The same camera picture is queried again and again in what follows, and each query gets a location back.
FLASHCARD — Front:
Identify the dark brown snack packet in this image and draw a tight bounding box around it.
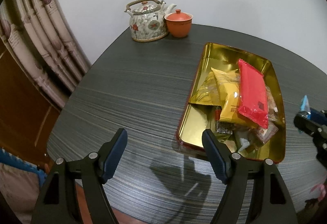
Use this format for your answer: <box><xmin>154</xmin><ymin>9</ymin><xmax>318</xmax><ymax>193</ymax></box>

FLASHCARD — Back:
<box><xmin>214</xmin><ymin>106</ymin><xmax>234</xmax><ymax>143</ymax></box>

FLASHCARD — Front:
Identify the red gold toffee tin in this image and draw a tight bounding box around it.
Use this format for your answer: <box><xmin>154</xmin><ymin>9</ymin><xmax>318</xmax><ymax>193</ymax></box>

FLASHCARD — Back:
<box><xmin>176</xmin><ymin>43</ymin><xmax>286</xmax><ymax>164</ymax></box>

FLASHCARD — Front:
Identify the red snack packet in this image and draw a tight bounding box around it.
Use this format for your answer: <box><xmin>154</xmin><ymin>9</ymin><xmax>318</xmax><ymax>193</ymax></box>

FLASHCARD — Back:
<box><xmin>238</xmin><ymin>59</ymin><xmax>268</xmax><ymax>129</ymax></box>

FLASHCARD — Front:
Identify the blue snack packet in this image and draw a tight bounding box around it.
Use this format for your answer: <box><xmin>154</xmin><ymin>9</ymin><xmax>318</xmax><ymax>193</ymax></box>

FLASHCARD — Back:
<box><xmin>299</xmin><ymin>95</ymin><xmax>311</xmax><ymax>135</ymax></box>

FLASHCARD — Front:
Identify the yellow snack packet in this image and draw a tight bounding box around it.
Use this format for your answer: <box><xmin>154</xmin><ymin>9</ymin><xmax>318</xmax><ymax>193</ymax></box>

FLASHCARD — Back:
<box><xmin>211</xmin><ymin>68</ymin><xmax>257</xmax><ymax>128</ymax></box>

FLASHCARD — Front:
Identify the striped curtain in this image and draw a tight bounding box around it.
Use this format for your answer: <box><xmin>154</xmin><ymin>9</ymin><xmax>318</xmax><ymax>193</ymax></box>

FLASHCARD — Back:
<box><xmin>1</xmin><ymin>0</ymin><xmax>90</xmax><ymax>108</ymax></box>

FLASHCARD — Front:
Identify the fried twist snack bag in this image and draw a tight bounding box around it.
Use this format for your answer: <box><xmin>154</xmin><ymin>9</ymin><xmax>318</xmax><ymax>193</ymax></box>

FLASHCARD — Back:
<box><xmin>233</xmin><ymin>86</ymin><xmax>278</xmax><ymax>153</ymax></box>

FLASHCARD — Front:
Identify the orange lidded tea cup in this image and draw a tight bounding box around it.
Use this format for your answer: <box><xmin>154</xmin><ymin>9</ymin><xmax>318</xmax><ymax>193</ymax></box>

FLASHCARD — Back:
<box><xmin>165</xmin><ymin>9</ymin><xmax>193</xmax><ymax>38</ymax></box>

